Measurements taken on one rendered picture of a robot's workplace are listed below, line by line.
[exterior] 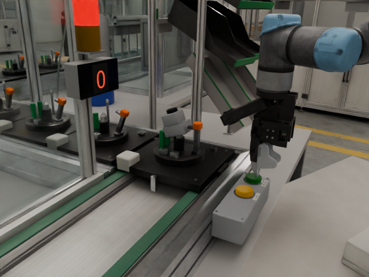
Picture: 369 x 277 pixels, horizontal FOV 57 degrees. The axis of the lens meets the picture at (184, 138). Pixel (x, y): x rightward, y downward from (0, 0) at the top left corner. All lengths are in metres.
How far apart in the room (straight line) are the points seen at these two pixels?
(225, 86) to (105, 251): 0.71
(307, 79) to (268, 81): 4.22
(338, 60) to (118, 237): 0.53
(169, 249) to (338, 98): 4.41
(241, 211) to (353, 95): 4.23
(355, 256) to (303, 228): 0.15
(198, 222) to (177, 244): 0.08
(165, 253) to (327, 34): 0.47
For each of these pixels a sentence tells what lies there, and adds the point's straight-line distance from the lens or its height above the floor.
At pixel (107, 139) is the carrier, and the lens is 1.00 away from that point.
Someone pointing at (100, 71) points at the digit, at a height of 1.22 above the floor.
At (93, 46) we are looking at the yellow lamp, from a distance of 0.74.
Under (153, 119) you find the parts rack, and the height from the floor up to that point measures 0.99.
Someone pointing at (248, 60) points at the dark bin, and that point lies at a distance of 1.08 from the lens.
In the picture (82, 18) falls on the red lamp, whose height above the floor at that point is 1.32.
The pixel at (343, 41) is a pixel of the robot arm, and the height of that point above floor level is 1.30.
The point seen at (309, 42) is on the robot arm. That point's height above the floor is 1.30.
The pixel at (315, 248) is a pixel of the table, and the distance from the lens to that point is 0.84.
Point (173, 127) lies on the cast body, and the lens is 0.88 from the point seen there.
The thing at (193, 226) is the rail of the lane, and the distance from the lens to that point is 0.67.
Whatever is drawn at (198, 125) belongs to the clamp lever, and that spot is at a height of 1.07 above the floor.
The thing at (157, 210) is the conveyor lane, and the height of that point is 0.92.
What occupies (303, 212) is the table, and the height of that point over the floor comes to 0.86.
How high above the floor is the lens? 1.35
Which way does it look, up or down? 21 degrees down
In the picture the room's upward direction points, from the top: 2 degrees clockwise
